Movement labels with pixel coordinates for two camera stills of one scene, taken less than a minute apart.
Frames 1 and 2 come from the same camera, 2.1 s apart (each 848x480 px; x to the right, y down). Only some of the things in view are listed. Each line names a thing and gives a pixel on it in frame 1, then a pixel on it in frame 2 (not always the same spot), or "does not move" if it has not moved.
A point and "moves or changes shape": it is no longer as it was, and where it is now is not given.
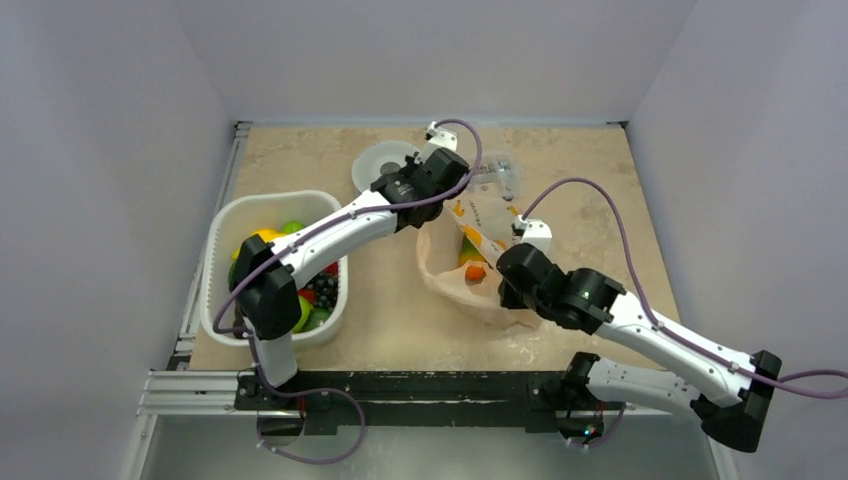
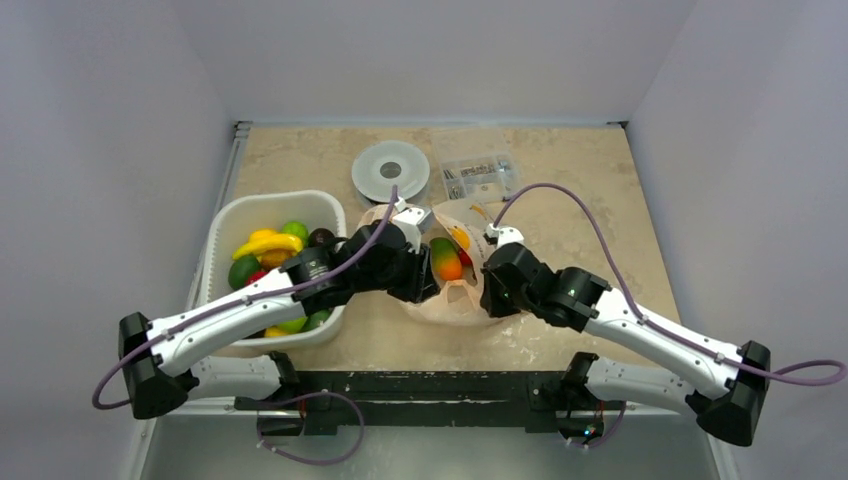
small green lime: (292, 226) does not move
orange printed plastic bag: (458, 253) moves or changes shape
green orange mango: (468, 252) → (446, 259)
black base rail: (423, 397) does not move
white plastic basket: (229, 221) does not move
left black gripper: (411, 167) → (420, 285)
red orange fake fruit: (474, 274) → (465, 258)
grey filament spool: (378, 159) does not move
